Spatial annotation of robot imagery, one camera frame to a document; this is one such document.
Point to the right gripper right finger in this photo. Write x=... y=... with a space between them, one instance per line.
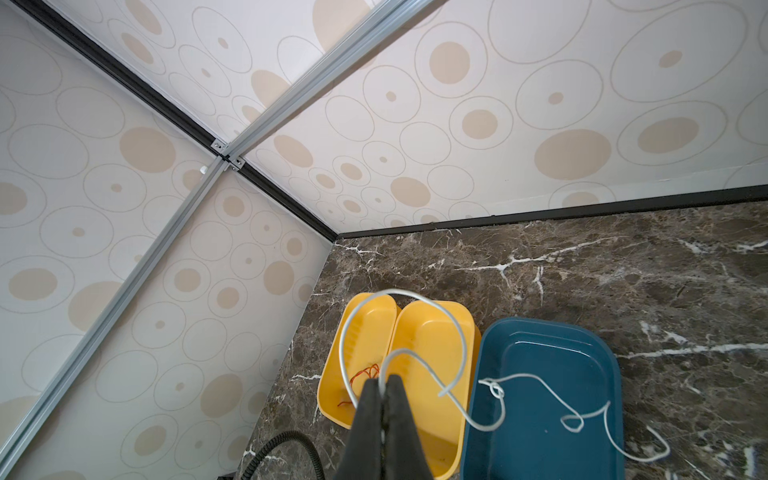
x=403 y=455

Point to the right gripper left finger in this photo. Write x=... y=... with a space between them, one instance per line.
x=363 y=454

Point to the left yellow plastic tray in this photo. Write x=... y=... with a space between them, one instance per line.
x=359 y=347

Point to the teal plastic tray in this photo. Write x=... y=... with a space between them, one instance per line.
x=556 y=390

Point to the left aluminium rail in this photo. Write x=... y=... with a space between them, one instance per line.
x=76 y=361

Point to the aluminium rail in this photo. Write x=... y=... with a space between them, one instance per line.
x=374 y=32
x=76 y=361

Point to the back aluminium rail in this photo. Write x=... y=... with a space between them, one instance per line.
x=374 y=32

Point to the left black corner post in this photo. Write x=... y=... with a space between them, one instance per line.
x=63 y=30

